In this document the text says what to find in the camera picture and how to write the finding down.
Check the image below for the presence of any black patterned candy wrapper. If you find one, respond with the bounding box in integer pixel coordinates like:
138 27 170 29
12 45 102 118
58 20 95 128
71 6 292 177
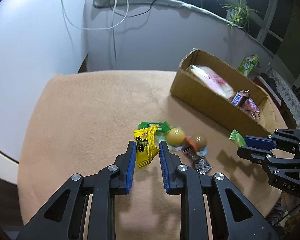
183 147 212 175

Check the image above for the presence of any brown jelly cup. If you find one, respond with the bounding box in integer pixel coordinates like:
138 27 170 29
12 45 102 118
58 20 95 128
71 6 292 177
186 135 208 157

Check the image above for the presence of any yellow jelly cup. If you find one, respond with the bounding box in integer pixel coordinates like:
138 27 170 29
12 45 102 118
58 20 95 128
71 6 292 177
165 128 185 151

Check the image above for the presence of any green candy packet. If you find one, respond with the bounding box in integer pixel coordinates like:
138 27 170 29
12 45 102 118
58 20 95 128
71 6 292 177
138 121 171 132

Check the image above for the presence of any yellow snack packet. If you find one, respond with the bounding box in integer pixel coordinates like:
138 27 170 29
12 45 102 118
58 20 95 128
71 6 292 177
133 126 159 169

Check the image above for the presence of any green wrapped candy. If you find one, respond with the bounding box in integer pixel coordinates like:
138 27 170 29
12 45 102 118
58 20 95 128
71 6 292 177
229 129 247 148

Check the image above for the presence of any dark chocolate bar wrapper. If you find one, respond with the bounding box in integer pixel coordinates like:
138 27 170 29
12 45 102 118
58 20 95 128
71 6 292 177
242 98 260 122

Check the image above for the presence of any lace covered side table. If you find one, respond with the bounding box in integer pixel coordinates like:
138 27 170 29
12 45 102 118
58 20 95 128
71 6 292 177
253 68 300 129

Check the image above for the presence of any Snickers bar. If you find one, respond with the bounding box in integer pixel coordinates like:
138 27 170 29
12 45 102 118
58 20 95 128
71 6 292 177
231 92 243 106

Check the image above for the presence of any cardboard box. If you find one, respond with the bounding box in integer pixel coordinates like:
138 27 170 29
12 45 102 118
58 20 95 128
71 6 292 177
170 49 287 137

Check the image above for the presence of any green carton box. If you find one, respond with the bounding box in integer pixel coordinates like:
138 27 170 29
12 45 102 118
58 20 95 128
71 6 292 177
238 54 259 77

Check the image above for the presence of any pink bread package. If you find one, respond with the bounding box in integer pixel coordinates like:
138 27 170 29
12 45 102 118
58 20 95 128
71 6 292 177
186 64 235 100

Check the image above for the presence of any potted spider plant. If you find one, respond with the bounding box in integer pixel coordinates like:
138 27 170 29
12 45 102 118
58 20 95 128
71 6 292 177
220 0 260 29

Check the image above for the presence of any grey window sill padding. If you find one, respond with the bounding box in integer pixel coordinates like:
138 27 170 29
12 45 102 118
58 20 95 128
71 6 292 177
92 0 276 58

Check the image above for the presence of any black cable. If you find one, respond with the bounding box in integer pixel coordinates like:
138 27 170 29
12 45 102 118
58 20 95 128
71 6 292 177
109 0 163 18

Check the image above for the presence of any white cable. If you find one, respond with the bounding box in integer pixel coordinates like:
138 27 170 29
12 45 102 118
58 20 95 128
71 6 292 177
60 0 129 30

